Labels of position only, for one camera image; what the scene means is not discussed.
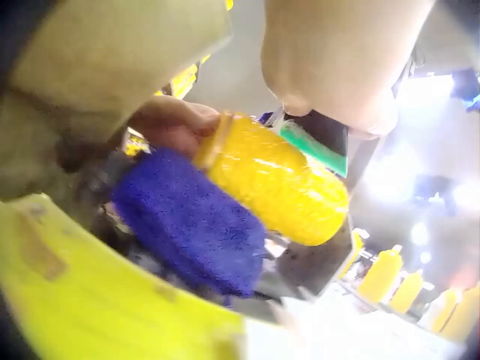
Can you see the yellow flat panel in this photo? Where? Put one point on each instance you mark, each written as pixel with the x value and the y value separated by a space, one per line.
pixel 93 292

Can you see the green and black sponge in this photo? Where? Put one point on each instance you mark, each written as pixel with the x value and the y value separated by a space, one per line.
pixel 322 146

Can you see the person's right fingers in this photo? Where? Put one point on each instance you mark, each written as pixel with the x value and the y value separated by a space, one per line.
pixel 337 108

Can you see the person's left hand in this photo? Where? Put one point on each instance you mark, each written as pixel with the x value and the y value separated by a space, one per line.
pixel 168 120

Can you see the full shop shelf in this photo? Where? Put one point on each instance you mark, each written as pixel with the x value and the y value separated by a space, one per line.
pixel 408 288

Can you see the person's left fingers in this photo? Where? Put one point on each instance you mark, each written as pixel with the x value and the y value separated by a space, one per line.
pixel 202 125

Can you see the person's right hand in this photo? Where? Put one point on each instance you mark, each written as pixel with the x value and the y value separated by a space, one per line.
pixel 330 56

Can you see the blue microfibre sponge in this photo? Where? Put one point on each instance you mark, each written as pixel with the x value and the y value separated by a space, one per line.
pixel 187 221

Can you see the yellow microfibre sponge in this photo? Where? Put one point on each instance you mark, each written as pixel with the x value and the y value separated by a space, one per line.
pixel 273 183

